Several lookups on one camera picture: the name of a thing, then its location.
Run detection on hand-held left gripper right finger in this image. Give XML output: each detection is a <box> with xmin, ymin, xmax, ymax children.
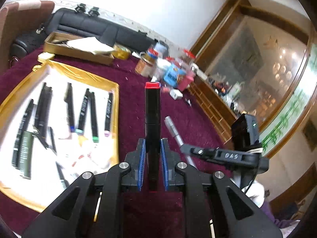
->
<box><xmin>160</xmin><ymin>137</ymin><xmax>283</xmax><ymax>238</ymax></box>

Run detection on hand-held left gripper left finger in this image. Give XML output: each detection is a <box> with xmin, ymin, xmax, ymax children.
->
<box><xmin>22</xmin><ymin>137</ymin><xmax>146</xmax><ymax>238</ymax></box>

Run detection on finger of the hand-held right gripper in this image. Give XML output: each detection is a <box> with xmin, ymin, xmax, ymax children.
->
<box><xmin>180</xmin><ymin>144</ymin><xmax>220</xmax><ymax>163</ymax></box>

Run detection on white and silver pen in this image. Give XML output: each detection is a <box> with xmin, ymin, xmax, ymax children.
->
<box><xmin>164</xmin><ymin>115</ymin><xmax>199</xmax><ymax>171</ymax></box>

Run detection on black marker red cap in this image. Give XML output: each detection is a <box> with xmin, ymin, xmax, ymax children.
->
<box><xmin>144</xmin><ymin>81</ymin><xmax>162</xmax><ymax>191</ymax></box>

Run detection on black marker pink cap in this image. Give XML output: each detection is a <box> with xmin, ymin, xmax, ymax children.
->
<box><xmin>104</xmin><ymin>92</ymin><xmax>114</xmax><ymax>137</ymax></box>

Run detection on black marker green cap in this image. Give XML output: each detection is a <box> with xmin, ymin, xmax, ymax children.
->
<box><xmin>89</xmin><ymin>92</ymin><xmax>99</xmax><ymax>143</ymax></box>

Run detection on black marker teal cap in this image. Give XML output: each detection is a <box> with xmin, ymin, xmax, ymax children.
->
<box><xmin>75</xmin><ymin>88</ymin><xmax>90</xmax><ymax>135</ymax></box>

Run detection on black marker white print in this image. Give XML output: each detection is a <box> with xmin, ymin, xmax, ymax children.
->
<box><xmin>11</xmin><ymin>99</ymin><xmax>35</xmax><ymax>166</ymax></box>

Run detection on golden gift box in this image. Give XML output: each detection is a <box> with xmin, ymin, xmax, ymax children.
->
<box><xmin>0</xmin><ymin>59</ymin><xmax>120</xmax><ymax>212</ymax></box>

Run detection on person's right forearm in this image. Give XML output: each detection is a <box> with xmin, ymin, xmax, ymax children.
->
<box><xmin>261</xmin><ymin>200</ymin><xmax>301</xmax><ymax>228</ymax></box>

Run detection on person's right hand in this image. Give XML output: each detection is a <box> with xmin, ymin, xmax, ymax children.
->
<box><xmin>241</xmin><ymin>181</ymin><xmax>266</xmax><ymax>207</ymax></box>

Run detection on wooden counter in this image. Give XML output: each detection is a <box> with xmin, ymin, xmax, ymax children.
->
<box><xmin>187</xmin><ymin>81</ymin><xmax>238</xmax><ymax>149</ymax></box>

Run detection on pile of assorted clutter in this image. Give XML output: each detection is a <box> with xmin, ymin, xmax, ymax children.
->
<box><xmin>207</xmin><ymin>74</ymin><xmax>245</xmax><ymax>109</ymax></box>

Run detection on purple tablecloth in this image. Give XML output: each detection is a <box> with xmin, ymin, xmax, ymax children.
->
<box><xmin>0</xmin><ymin>48</ymin><xmax>236</xmax><ymax>238</ymax></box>

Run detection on white charger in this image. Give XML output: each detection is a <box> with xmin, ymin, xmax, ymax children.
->
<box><xmin>170</xmin><ymin>89</ymin><xmax>184</xmax><ymax>100</ymax></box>

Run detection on small framed picture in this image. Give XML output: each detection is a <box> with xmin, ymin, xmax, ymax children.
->
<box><xmin>301</xmin><ymin>119</ymin><xmax>317</xmax><ymax>152</ymax></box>

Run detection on pink knit sleeved bottle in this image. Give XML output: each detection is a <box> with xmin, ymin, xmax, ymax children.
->
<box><xmin>177</xmin><ymin>68</ymin><xmax>195</xmax><ymax>92</ymax></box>

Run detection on blue cartoon snack jar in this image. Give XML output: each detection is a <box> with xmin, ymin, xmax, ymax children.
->
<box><xmin>162</xmin><ymin>63</ymin><xmax>186</xmax><ymax>88</ymax></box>

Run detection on wood framed glass partition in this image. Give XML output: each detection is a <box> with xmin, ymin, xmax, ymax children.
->
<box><xmin>189</xmin><ymin>0</ymin><xmax>311</xmax><ymax>129</ymax></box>

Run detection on white jar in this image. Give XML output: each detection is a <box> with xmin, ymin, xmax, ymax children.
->
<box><xmin>154</xmin><ymin>57</ymin><xmax>171</xmax><ymax>80</ymax></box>

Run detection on clear plastic container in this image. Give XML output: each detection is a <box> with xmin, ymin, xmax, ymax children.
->
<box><xmin>135</xmin><ymin>57</ymin><xmax>156</xmax><ymax>77</ymax></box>

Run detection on colourful tape roll stack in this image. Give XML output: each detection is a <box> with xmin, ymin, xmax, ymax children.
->
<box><xmin>140</xmin><ymin>50</ymin><xmax>159</xmax><ymax>63</ymax></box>

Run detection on yellow tape roll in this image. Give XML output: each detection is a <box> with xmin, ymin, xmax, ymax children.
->
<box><xmin>113</xmin><ymin>44</ymin><xmax>131</xmax><ymax>60</ymax></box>

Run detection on cardboard box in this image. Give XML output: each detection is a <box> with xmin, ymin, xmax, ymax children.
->
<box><xmin>44</xmin><ymin>32</ymin><xmax>115</xmax><ymax>66</ymax></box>

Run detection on white paper sheets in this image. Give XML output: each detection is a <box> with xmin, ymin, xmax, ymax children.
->
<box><xmin>66</xmin><ymin>37</ymin><xmax>114</xmax><ymax>55</ymax></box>

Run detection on black sofa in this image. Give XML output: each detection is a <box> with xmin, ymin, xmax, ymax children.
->
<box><xmin>46</xmin><ymin>7</ymin><xmax>169</xmax><ymax>55</ymax></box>

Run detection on black handbag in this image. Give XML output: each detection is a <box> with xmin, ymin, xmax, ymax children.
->
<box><xmin>10</xmin><ymin>22</ymin><xmax>53</xmax><ymax>66</ymax></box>

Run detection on brown armchair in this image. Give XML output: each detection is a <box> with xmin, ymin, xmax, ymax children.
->
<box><xmin>0</xmin><ymin>1</ymin><xmax>55</xmax><ymax>67</ymax></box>

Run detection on bamboo print wall panel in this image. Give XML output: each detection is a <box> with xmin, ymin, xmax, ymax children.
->
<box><xmin>260</xmin><ymin>45</ymin><xmax>317</xmax><ymax>152</ymax></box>

